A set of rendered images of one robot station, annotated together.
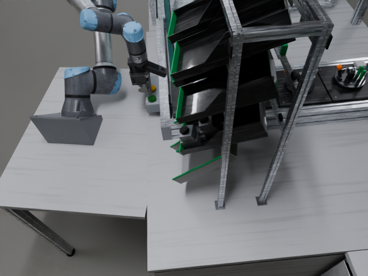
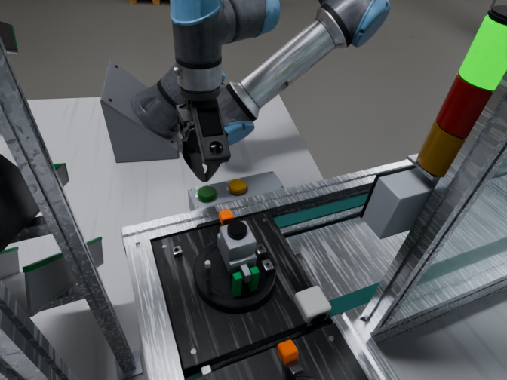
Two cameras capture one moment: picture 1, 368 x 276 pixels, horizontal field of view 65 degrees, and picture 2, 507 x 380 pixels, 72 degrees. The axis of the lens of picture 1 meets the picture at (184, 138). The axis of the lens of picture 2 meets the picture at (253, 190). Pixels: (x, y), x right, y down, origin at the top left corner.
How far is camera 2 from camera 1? 1.08 m
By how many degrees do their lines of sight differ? 43
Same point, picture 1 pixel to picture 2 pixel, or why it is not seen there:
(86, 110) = (148, 114)
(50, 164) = (80, 130)
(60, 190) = not seen: hidden behind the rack
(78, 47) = (412, 148)
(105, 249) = not seen: hidden behind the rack
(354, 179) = not seen: outside the picture
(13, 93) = (301, 123)
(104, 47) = (265, 70)
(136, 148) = (107, 220)
